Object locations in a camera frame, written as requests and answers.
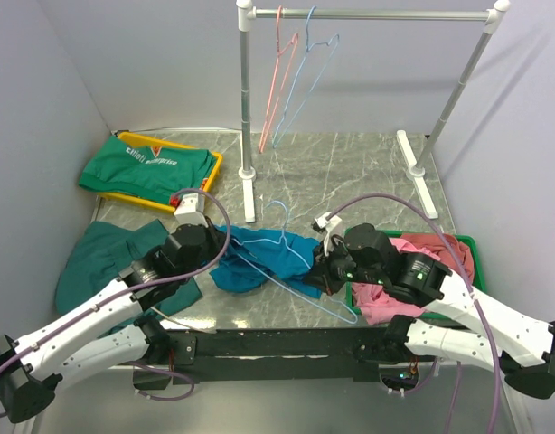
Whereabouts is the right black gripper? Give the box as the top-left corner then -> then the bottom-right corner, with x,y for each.
301,235 -> 384,295

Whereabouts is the green plastic tray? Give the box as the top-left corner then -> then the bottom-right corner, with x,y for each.
344,230 -> 488,320

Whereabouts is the dark green cloth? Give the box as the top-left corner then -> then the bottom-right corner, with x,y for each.
54,219 -> 202,338

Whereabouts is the purple cable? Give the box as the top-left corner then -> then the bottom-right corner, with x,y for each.
325,193 -> 504,434
0,188 -> 233,420

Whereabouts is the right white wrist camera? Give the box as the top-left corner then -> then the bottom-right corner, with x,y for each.
312,212 -> 344,250

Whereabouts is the blue t shirt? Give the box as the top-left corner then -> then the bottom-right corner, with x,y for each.
210,226 -> 321,299

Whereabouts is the salmon red t shirt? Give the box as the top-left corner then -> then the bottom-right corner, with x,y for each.
400,232 -> 475,282

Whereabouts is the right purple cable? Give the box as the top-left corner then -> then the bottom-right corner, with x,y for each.
325,193 -> 504,434

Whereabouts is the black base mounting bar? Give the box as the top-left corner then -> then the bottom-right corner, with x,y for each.
141,327 -> 430,382

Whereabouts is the pink t shirt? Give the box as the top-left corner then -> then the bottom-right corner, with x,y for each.
352,238 -> 438,326

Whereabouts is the green printed t shirt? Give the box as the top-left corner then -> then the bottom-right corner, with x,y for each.
79,136 -> 217,205

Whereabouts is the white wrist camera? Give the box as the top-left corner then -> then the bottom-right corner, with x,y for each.
312,212 -> 344,250
170,193 -> 206,226

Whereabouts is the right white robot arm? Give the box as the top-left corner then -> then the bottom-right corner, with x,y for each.
304,217 -> 555,400

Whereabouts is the pink wire hanger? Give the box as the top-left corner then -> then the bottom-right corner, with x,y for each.
258,5 -> 299,154

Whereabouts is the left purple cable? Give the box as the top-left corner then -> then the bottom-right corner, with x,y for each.
0,188 -> 233,420

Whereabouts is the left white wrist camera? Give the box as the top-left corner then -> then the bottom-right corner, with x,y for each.
170,193 -> 206,226

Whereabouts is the blue wire hanger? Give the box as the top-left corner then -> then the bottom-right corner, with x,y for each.
239,200 -> 358,326
271,5 -> 340,148

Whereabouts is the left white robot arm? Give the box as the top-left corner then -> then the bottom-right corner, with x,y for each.
0,221 -> 231,424

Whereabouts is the metal clothes rack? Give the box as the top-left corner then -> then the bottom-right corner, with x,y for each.
235,0 -> 512,223

